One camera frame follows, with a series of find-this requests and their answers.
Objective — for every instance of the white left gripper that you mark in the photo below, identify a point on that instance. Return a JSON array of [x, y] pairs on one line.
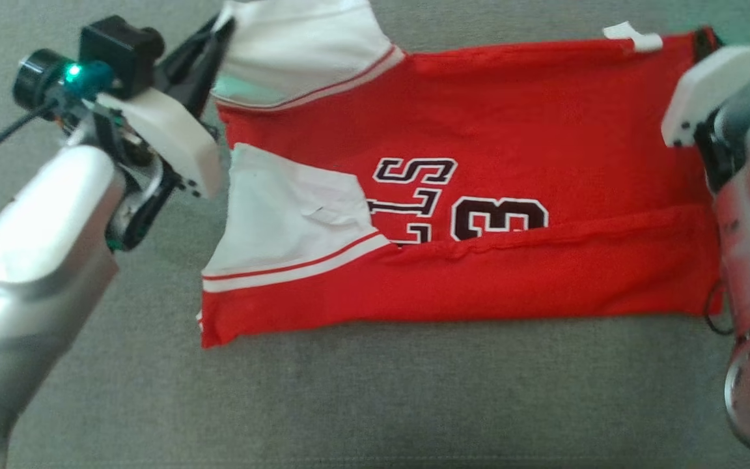
[[166, 137]]

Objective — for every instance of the red Bulls basketball jersey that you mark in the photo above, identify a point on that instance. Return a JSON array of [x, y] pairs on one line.
[[512, 117]]

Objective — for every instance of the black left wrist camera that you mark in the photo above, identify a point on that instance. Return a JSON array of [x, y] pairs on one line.
[[121, 52]]

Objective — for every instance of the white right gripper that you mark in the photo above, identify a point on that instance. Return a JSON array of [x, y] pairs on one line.
[[707, 85]]

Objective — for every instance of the grey sofa seat cushion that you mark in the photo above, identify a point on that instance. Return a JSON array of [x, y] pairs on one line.
[[414, 404]]

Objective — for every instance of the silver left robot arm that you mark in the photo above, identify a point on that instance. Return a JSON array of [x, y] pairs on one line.
[[30, 260]]

